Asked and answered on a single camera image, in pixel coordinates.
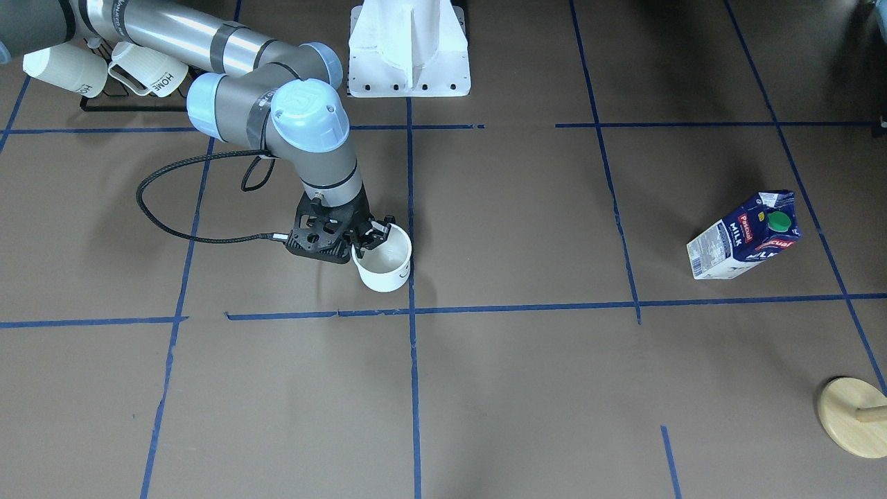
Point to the white ribbed mug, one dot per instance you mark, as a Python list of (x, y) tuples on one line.
[(69, 67)]

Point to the white HOME mug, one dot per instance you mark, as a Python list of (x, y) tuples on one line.
[(146, 71)]

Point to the blue milk carton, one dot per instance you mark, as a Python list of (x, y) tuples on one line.
[(757, 230)]

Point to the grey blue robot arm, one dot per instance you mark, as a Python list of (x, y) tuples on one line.
[(275, 100)]

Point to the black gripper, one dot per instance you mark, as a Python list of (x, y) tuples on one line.
[(375, 235)]

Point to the black wire mug rack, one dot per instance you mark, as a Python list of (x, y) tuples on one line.
[(115, 97)]

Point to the white smiley mug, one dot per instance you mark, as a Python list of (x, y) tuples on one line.
[(387, 267)]

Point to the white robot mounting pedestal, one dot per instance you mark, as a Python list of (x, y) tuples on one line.
[(416, 49)]

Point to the wooden mug tree stand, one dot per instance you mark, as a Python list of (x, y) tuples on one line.
[(853, 413)]

